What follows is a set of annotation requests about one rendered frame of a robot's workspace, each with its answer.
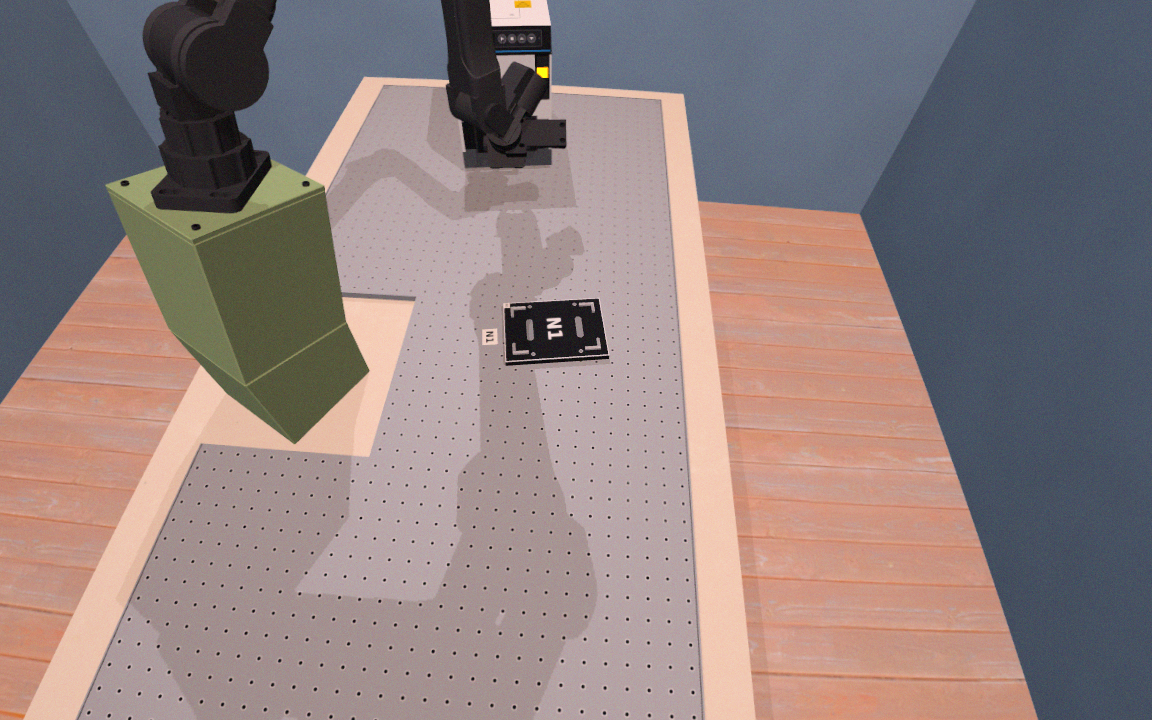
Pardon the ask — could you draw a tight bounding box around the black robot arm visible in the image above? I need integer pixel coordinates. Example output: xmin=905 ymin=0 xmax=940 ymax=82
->
xmin=143 ymin=0 xmax=567 ymax=213

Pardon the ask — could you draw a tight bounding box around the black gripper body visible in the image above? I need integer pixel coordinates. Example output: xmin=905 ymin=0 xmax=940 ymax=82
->
xmin=487 ymin=137 xmax=525 ymax=169

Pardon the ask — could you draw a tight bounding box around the white benchtop heat sealer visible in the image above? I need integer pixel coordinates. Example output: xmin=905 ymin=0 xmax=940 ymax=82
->
xmin=458 ymin=0 xmax=552 ymax=168

